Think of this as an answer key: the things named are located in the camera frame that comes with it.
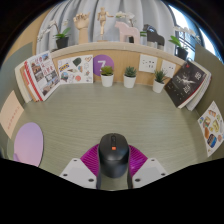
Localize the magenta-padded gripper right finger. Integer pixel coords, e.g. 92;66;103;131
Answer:
126;143;169;190

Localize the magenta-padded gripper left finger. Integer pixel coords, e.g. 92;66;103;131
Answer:
59;143;102;190

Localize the black computer mouse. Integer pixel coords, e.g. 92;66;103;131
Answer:
97;132;131;179

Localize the purple mouse pad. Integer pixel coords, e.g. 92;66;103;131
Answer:
12;121;45;168

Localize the colourful sticker card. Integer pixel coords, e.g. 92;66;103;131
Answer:
197;100;224;158

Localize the small plant in white pot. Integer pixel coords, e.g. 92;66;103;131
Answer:
123;65;138;89
100;65;115;88
152;69;167;94

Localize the beige booklet with red print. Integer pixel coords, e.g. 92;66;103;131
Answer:
0;90;25;140

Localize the black-covered book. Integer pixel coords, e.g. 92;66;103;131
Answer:
163;60;208;108

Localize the brown-covered book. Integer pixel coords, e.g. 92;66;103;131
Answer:
19;63;38;103

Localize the white sticker sheet card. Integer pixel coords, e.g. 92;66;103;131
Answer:
57;54;95;85

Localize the red-spined photo-cover book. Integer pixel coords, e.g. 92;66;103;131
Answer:
23;50;62;102

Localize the thick white book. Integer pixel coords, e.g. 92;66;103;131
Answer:
14;60;34;104

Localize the purple round number sign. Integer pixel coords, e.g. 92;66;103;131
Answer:
92;54;115;77

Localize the green desk partition panel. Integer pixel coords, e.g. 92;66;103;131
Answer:
0;41;34;158
194;44;224;118

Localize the white orchid in black pot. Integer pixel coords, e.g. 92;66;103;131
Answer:
36;19;73;50
168;25;198;62

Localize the black wooden horse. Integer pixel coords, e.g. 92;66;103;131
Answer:
142;23;166;51

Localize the pink wooden horse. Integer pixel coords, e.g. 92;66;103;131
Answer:
114;20;141;45

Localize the large glass window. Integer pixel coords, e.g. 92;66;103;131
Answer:
169;4;218;58

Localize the wooden artist mannequin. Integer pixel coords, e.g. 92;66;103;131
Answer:
96;7;115;43

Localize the grey pleated curtain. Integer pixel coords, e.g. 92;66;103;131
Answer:
36;0;183;46

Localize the white orchid behind horses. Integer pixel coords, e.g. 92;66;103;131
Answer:
114;10;148;44

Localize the white wall socket plate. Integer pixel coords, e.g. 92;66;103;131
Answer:
138;53;159;74
160;59;177;79

